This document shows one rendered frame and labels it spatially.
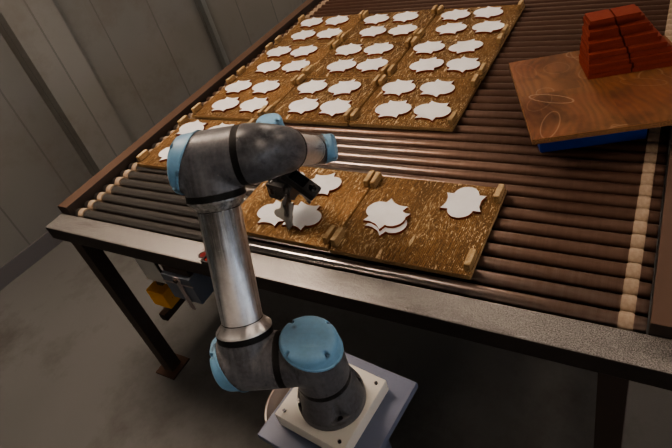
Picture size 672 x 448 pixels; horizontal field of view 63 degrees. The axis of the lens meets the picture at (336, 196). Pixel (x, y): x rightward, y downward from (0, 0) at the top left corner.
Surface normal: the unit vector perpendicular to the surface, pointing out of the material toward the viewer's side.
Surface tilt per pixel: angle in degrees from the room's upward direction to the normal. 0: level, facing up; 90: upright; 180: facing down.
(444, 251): 0
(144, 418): 0
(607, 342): 0
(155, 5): 90
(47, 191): 90
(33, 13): 90
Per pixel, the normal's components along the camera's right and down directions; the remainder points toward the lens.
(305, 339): -0.07, -0.77
